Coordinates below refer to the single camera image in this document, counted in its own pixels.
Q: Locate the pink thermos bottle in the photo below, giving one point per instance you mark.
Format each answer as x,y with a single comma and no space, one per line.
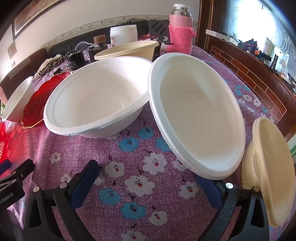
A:
181,30

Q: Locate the white foam bowl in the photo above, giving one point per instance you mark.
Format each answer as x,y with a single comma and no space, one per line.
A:
197,115
16,104
100,99

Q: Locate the purple floral tablecloth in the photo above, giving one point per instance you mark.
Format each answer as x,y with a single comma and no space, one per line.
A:
142,192

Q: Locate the white plastic jar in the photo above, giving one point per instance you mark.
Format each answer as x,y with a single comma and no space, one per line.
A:
123,34

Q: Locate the cream plastic bowl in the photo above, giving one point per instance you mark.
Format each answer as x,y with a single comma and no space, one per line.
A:
142,49
268,164

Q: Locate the black phone stand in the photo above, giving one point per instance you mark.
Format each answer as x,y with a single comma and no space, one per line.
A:
159,31

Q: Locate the black sofa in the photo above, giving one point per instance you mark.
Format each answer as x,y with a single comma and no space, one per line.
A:
64,47

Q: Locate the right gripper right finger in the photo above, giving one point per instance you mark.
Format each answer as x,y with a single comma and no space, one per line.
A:
252,221

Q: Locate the red glass plate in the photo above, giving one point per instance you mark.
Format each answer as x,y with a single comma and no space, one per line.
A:
33,112

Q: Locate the maroon armchair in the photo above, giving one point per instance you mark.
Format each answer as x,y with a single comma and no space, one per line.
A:
28,67

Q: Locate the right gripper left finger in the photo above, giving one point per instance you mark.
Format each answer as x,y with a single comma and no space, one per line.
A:
69,199

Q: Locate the framed horse painting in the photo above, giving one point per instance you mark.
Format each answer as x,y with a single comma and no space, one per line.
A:
30,13

